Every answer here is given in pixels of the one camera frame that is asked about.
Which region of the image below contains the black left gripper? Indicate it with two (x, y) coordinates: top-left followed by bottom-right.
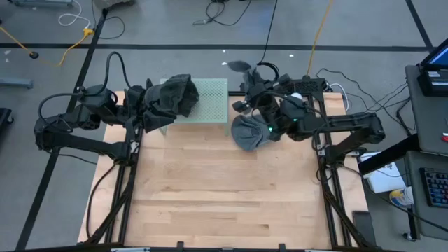
(124, 85), (176, 134)

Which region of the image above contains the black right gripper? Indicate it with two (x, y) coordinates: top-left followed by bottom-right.
(227, 60), (281, 141)

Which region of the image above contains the blue-grey cap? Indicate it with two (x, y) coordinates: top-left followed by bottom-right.
(159, 73), (201, 119)

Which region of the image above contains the light grey cap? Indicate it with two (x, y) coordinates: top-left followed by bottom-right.
(230, 114), (277, 152)

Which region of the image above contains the green perforated metal shelf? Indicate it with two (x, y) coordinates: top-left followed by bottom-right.
(159, 78), (230, 137)

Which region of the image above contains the grey furniture foot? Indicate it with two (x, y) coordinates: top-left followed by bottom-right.
(7, 0), (74, 8)
(0, 77), (34, 90)

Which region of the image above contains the black chair part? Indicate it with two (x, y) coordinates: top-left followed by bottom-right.
(0, 107), (15, 127)

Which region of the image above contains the black desk bar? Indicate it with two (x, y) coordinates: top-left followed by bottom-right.
(357, 134), (421, 176)

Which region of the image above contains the white box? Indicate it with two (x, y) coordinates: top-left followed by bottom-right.
(358, 150), (407, 195)

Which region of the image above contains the grey cart top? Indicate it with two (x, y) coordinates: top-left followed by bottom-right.
(405, 64), (448, 155)

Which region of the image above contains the open black laptop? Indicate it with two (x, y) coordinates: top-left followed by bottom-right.
(417, 37), (448, 97)

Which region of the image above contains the black flat pad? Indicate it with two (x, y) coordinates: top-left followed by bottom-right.
(351, 210), (377, 247)

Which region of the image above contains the white wipes tub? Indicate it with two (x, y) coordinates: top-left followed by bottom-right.
(388, 185), (415, 209)

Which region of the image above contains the black keyboard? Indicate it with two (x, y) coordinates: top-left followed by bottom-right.
(419, 167), (448, 209)

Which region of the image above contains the dark grey desk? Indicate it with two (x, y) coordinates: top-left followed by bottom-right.
(404, 150), (448, 242)

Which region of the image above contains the black coiled cable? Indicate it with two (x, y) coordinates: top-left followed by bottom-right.
(256, 0), (281, 83)

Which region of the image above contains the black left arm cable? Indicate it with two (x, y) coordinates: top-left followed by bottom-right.
(37, 51), (133, 124)

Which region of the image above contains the black floor cable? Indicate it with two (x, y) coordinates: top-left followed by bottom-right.
(192, 0), (253, 27)

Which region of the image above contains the yellow hanging cable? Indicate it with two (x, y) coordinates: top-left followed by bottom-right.
(306, 0), (334, 77)

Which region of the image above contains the yellow cable with plug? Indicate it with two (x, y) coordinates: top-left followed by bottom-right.
(57, 27), (95, 68)

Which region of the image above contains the white floor cable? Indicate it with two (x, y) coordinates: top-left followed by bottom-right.
(57, 0), (92, 30)

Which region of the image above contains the yellow cable black end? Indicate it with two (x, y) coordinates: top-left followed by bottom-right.
(0, 26), (40, 60)

